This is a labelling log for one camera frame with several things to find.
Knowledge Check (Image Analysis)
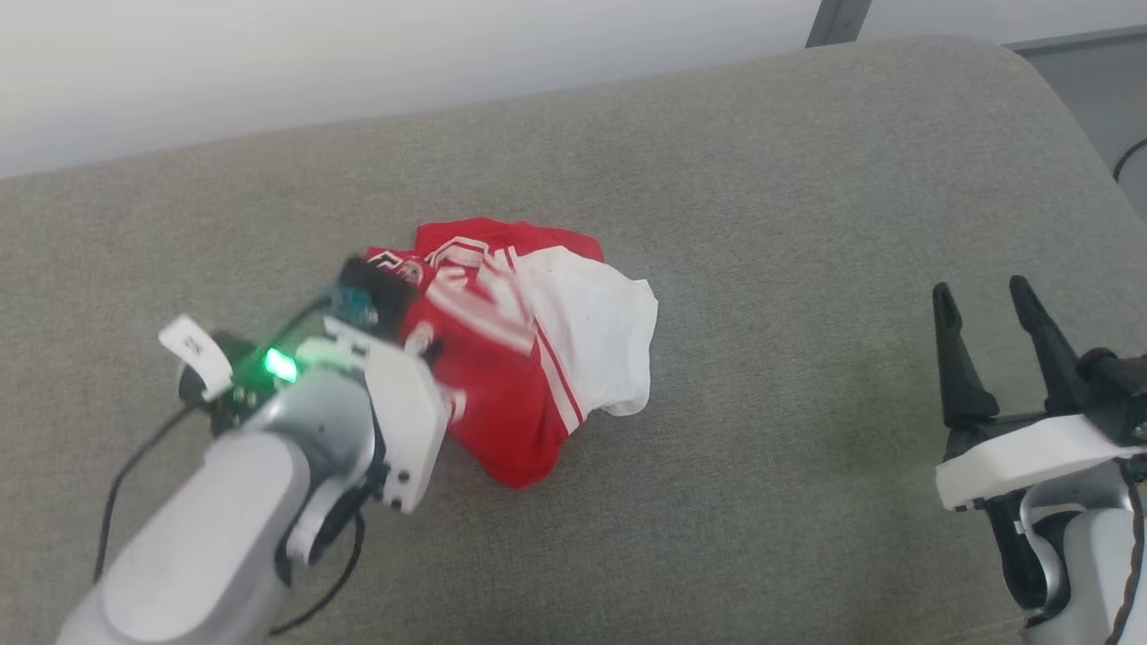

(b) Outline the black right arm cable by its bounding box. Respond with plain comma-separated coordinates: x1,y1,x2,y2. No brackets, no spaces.
1107,455,1147,645

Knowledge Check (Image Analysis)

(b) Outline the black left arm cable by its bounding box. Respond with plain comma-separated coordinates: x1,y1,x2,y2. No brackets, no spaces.
94,296,367,637

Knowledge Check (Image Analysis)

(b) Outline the grey metal wall post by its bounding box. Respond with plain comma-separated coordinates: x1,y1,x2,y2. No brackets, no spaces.
805,0,873,48

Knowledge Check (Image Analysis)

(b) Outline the black floor cable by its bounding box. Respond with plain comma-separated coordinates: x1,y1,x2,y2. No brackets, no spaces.
1114,137,1147,182

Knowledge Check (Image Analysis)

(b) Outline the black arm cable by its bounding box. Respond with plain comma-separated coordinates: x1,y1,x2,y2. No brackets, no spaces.
1107,455,1147,645
94,296,367,637

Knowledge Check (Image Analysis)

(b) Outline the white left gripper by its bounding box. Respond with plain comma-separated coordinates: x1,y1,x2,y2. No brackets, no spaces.
300,315,449,513

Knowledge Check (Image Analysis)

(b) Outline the teal left camera connector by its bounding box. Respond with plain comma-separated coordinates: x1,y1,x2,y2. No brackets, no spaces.
330,285,379,325

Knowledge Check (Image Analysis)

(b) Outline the white cable label tag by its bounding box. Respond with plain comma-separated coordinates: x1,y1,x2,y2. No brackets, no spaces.
159,314,234,401

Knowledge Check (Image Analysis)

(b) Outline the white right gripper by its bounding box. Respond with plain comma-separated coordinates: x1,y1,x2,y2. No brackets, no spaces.
932,275,1147,513

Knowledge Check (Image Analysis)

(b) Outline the red and white jersey garment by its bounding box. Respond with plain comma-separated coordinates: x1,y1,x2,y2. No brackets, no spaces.
366,217,660,489

